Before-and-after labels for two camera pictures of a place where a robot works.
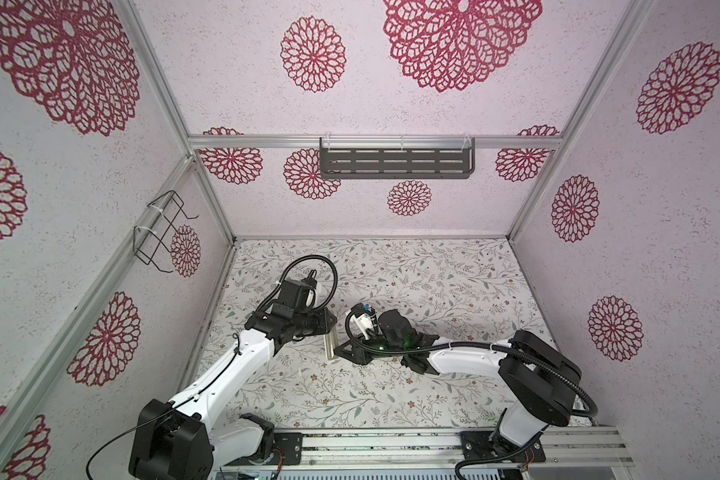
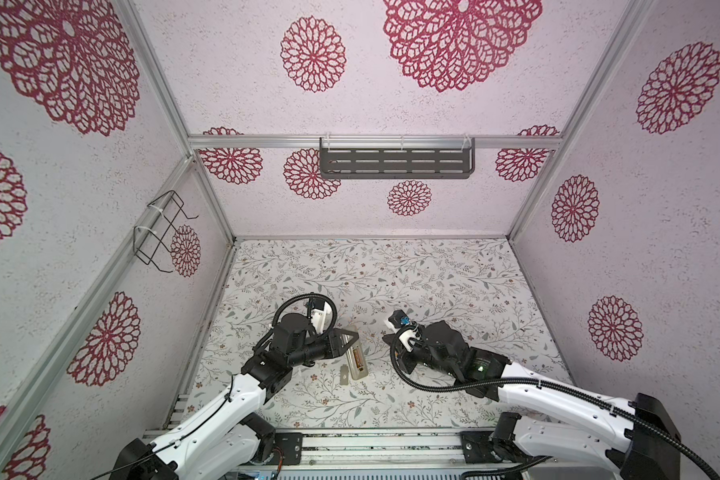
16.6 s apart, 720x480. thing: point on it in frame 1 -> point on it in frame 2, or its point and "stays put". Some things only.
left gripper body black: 312,323 -> 315,349
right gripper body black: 380,344 -> 423,355
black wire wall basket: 158,228 stays put
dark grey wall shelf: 397,162 stays put
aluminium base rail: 441,451 stays put
